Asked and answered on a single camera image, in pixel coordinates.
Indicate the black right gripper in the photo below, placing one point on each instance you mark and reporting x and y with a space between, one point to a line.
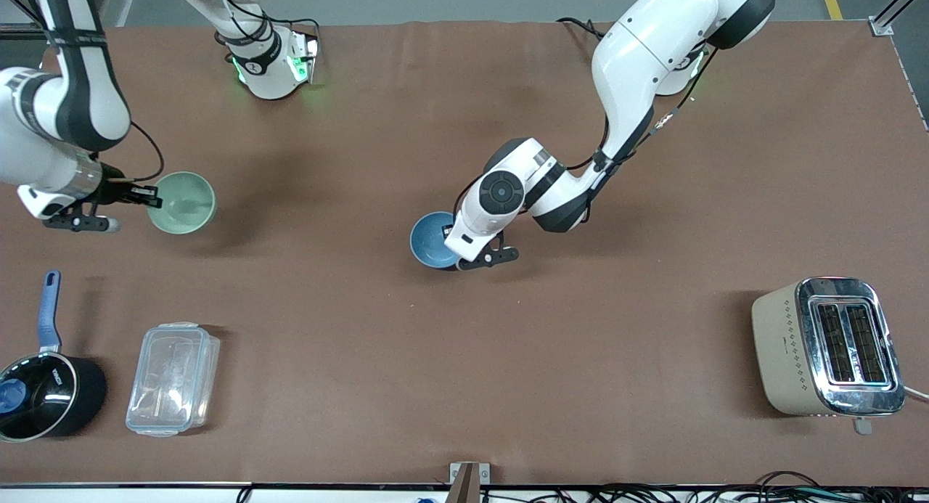
115 191

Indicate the blue bowl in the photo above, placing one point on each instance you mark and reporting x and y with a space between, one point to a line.
428 242

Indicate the green bowl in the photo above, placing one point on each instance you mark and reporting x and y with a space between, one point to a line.
185 205

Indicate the arm base connector plate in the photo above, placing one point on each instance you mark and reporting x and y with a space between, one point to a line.
305 60

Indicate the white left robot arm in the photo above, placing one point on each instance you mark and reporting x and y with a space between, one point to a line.
639 60

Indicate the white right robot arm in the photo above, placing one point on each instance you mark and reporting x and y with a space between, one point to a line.
80 96

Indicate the brown table cover sheet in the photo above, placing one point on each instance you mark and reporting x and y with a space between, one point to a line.
464 379

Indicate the clear plastic food container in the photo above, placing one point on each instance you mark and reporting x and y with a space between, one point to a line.
173 379

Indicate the glass lid blue knob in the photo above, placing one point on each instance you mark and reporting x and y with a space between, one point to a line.
40 401

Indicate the cream and chrome toaster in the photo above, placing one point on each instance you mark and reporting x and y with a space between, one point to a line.
791 350

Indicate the metal mounting bracket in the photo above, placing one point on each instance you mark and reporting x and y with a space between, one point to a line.
457 474

